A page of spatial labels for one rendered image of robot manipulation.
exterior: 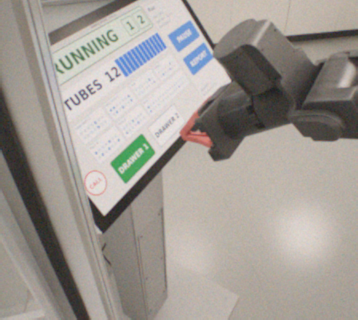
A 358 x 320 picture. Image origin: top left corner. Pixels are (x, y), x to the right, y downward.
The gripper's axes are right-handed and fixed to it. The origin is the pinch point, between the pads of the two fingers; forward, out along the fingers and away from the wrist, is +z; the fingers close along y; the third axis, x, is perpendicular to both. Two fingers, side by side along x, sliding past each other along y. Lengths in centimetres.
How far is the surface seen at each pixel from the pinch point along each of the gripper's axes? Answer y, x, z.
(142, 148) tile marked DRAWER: -2.6, 0.9, 14.6
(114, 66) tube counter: -8.4, -14.0, 14.7
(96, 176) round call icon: 8.2, -1.3, 14.5
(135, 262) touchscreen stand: -5, 34, 53
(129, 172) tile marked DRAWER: 2.8, 2.2, 14.5
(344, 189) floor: -119, 104, 49
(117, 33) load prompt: -13.7, -18.7, 14.7
